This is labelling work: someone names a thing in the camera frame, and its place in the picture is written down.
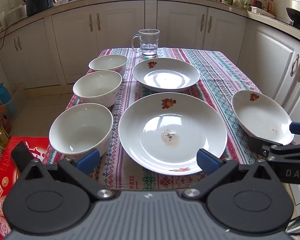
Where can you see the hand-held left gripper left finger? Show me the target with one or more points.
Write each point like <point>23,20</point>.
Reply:
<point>88,160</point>

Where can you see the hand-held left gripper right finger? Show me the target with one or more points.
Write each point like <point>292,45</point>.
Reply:
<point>207,161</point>

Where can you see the small white fruit-print plate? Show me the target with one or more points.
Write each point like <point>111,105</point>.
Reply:
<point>257,115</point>

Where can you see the white bowl pink flowers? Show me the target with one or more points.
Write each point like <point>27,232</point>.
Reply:
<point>80,130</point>
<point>97,87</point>
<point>107,62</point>

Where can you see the large white fruit-print plate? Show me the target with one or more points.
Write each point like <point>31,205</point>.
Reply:
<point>165,120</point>

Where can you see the medium white fruit-print plate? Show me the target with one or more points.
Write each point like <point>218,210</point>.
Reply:
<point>165,77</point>

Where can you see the patterned red green tablecloth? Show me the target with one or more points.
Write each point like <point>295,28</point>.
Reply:
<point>215,80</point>

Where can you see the red printed carton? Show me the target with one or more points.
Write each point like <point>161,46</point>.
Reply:
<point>5,180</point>

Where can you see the yellow cooking oil bottle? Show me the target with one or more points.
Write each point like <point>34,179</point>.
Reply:
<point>0,135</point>

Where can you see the blue thermos flask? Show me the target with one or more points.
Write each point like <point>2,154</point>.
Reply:
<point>3,97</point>

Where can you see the black wok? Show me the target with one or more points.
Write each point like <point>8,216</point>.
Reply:
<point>298,17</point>

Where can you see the white plastic tray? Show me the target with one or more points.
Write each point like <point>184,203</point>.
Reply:
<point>258,10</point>

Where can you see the clear glass mug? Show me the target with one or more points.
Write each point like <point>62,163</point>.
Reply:
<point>148,42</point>

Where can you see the white kitchen cabinets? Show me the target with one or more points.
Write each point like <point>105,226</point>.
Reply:
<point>177,27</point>

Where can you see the clear plastic bottle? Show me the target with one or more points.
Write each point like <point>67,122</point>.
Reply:
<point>240,1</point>

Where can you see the green plastic tray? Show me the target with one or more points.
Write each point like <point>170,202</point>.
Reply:
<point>227,1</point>

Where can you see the white countertop appliance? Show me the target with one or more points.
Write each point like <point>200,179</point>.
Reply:
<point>16,15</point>

